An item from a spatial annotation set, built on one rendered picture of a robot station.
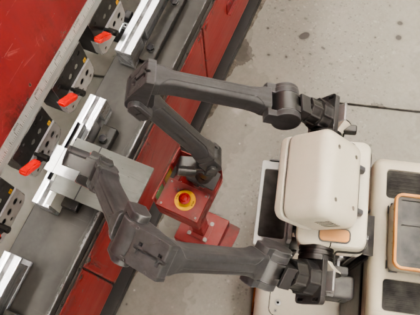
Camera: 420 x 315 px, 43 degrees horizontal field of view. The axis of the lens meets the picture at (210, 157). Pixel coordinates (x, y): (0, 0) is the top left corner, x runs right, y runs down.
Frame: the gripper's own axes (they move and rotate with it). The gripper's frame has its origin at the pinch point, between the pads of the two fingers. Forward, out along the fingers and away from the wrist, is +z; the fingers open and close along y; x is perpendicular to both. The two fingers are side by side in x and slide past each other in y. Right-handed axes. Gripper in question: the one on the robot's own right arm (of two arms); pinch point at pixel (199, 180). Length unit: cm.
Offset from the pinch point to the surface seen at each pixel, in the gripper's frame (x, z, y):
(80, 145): 12.1, -18.5, 38.5
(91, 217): 29.0, -8.5, 25.7
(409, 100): -102, 53, -80
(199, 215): 12.2, -6.5, -4.7
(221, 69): -78, 72, 12
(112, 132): 1.5, -10.2, 33.2
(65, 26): -3, -59, 49
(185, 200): 10.2, -8.0, 1.7
